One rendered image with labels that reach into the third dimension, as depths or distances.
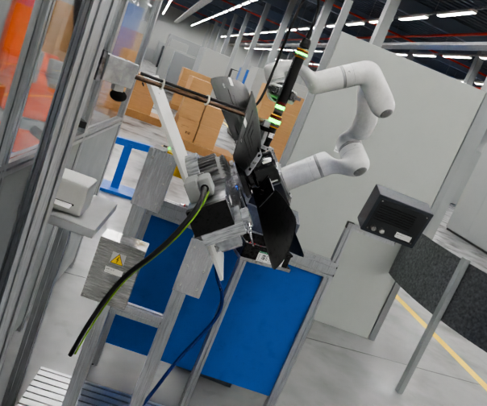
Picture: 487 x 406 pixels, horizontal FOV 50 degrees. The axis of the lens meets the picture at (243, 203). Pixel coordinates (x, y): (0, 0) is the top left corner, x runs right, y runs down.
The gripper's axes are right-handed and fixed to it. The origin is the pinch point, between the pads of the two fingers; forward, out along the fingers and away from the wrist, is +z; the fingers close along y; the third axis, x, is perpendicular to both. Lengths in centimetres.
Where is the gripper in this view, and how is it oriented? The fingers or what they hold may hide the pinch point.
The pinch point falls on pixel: (285, 93)
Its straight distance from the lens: 189.8
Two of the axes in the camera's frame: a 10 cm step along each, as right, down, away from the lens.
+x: 3.6, -9.1, -2.0
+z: 0.4, 2.3, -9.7
